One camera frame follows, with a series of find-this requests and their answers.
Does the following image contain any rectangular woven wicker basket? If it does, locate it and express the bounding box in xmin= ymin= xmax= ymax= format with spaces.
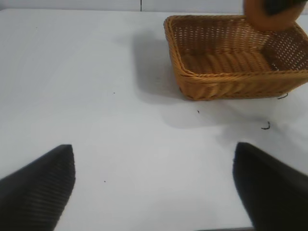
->
xmin=164 ymin=14 xmax=308 ymax=102

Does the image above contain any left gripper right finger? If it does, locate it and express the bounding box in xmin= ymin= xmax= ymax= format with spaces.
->
xmin=232 ymin=141 xmax=308 ymax=231

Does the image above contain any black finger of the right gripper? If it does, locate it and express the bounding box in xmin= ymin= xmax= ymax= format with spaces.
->
xmin=264 ymin=0 xmax=305 ymax=16

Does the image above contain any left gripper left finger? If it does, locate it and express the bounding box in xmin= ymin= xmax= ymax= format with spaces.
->
xmin=0 ymin=144 xmax=77 ymax=231

